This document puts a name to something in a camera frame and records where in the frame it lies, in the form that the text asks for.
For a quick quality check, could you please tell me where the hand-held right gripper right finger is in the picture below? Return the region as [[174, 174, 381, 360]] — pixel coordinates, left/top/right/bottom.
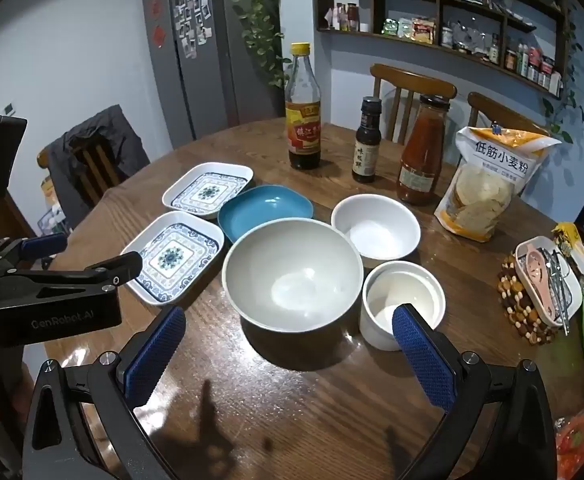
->
[[392, 302, 558, 480]]

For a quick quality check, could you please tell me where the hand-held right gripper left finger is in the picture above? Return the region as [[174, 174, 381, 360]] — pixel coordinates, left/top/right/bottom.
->
[[20, 305, 187, 480]]

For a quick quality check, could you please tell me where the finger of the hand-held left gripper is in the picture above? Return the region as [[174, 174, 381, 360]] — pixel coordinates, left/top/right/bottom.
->
[[6, 251, 143, 297], [0, 232, 68, 267]]

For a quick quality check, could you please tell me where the small white cup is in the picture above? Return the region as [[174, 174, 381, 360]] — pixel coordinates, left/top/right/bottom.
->
[[359, 261, 446, 351]]

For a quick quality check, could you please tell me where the blue patterned rectangular plate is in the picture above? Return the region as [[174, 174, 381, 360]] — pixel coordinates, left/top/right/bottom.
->
[[162, 161, 255, 215], [120, 211, 225, 306]]

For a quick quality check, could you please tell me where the medium white bowl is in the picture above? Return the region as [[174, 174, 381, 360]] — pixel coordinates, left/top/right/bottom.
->
[[331, 194, 421, 267]]

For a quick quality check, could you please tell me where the large pale bowl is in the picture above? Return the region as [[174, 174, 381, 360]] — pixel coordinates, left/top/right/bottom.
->
[[222, 218, 364, 333]]

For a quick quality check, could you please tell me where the blue shallow dish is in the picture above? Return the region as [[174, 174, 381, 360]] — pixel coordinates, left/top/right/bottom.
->
[[217, 185, 314, 242]]

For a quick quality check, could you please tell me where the wooden chair with jacket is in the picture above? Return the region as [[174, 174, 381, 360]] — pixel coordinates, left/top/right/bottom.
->
[[36, 142, 122, 206]]

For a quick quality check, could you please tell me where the wooden bead trivet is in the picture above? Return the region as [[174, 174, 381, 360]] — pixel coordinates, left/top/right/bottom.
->
[[497, 254, 563, 345]]

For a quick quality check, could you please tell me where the dark grey jacket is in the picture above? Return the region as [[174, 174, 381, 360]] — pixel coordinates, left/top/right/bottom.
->
[[49, 105, 151, 231]]

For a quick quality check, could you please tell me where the pink egg separator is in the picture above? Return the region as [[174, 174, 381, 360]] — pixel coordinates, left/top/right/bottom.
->
[[524, 247, 563, 321]]

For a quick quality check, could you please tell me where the metal utensil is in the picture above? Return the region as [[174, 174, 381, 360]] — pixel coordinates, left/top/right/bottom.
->
[[539, 247, 573, 336]]

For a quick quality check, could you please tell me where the white utensil tray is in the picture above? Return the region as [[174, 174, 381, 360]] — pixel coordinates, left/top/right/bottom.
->
[[514, 236, 584, 326]]

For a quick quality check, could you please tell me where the orange red packet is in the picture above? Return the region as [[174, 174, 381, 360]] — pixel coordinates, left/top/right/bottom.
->
[[554, 410, 584, 480]]

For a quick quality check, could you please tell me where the yellow packet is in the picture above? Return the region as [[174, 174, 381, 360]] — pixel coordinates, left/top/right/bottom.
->
[[552, 222, 584, 281]]

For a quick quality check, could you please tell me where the flour bag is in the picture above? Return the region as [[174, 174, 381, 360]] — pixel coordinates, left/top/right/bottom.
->
[[433, 125, 563, 238]]

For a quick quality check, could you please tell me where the red sauce glass bottle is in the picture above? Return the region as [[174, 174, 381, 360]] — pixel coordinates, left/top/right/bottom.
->
[[397, 94, 451, 206]]

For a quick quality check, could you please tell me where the small dark sauce bottle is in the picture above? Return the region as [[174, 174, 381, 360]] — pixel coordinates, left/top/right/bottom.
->
[[352, 96, 383, 183]]

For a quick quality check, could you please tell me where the grey refrigerator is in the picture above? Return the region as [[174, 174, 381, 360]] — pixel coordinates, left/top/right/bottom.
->
[[140, 0, 285, 148]]

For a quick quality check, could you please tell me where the vinegar bottle with yellow cap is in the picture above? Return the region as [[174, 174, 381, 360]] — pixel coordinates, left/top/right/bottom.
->
[[284, 42, 323, 170]]

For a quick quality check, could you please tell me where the wooden dining chair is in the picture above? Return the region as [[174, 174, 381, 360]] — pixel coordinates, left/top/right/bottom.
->
[[467, 91, 553, 136], [370, 63, 458, 128]]

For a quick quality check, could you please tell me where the cluster of fridge photo magnets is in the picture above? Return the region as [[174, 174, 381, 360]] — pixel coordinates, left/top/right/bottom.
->
[[172, 0, 215, 58]]

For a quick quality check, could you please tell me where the trailing green shelf plant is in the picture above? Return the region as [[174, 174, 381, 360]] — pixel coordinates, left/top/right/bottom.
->
[[542, 0, 584, 146]]

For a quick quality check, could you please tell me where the hanging green vine plant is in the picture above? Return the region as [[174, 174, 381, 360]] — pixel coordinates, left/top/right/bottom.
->
[[229, 0, 285, 91]]

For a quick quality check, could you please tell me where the row of shelf seasoning jars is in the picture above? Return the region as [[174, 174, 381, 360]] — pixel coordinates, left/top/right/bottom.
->
[[503, 42, 563, 97]]

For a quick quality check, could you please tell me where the row of shelf glass jars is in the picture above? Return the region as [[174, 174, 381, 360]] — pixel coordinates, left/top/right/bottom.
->
[[439, 20, 503, 63]]

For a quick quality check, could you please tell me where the row of shelf snack packets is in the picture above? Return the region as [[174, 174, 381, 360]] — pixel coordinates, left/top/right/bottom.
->
[[382, 16, 437, 43]]

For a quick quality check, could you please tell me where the row of shelf sauce bottles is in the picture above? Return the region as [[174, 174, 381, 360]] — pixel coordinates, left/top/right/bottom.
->
[[327, 2, 360, 33]]

